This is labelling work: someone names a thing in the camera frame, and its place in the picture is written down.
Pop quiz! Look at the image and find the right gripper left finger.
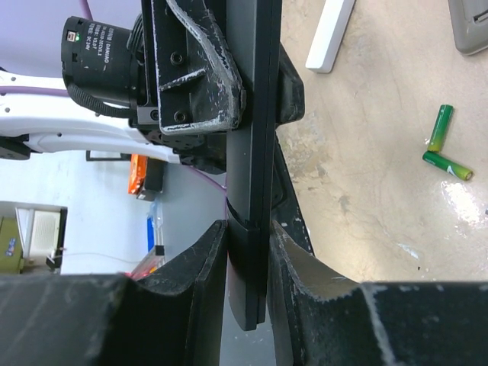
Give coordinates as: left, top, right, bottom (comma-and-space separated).
1, 220, 227, 365

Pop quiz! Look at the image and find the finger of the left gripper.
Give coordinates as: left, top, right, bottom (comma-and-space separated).
275, 43, 305, 124

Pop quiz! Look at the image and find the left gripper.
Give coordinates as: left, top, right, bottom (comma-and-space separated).
127, 1, 246, 174

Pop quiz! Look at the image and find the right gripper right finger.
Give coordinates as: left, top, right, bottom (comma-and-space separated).
268, 224, 487, 365

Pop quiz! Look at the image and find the black remote control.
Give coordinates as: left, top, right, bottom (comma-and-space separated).
226, 1, 282, 331

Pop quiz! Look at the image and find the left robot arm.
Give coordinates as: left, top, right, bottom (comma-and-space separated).
1, 1, 247, 175

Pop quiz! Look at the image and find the white remote control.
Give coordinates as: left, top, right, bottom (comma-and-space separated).
305, 0, 355, 74

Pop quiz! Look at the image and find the green battery left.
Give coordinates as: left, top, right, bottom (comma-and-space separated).
428, 104, 454, 153

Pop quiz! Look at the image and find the green battery angled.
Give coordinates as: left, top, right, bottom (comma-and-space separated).
422, 151, 474, 181

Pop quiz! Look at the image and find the purple cable loop front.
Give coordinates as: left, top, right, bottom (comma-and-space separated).
186, 167, 229, 222

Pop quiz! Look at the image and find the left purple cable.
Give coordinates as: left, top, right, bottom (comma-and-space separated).
0, 0, 92, 98

